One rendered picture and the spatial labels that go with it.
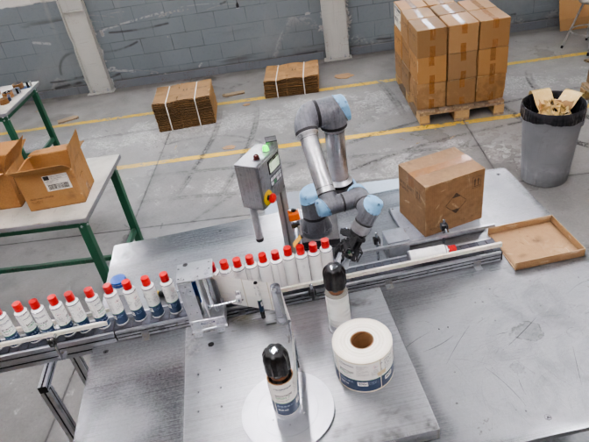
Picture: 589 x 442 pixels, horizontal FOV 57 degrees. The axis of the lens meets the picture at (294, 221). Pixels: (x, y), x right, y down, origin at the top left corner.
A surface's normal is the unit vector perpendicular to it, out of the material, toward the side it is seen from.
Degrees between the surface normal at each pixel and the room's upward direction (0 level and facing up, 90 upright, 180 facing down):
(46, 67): 90
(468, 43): 91
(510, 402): 0
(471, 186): 90
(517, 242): 0
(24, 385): 0
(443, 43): 90
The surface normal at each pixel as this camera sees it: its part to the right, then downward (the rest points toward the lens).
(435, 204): 0.33, 0.51
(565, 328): -0.14, -0.81
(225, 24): 0.01, 0.58
